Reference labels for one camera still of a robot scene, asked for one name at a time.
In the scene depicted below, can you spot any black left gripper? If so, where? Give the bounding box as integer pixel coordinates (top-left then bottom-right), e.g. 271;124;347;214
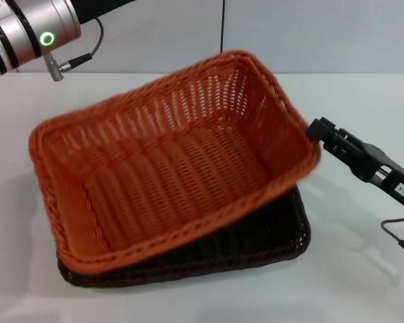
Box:
70;0;139;26

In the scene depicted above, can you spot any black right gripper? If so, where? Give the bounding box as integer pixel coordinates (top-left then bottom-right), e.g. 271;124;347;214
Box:
304;117;404;210

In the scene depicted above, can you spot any dark brown wicker basket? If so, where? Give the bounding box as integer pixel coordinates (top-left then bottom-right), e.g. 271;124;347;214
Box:
57;183;312;289

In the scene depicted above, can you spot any orange wicker basket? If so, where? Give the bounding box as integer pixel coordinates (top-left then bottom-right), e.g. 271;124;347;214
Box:
28;50;323;275

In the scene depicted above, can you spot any grey left wrist cable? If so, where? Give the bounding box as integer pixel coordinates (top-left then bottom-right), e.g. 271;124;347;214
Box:
43;18;106;82

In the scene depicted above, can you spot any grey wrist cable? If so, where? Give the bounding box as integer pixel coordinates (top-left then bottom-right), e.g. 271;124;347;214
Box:
380;207;404;262
43;18;106;82

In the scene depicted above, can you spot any grey right wrist cable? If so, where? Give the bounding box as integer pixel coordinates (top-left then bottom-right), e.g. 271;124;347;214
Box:
380;207;404;262

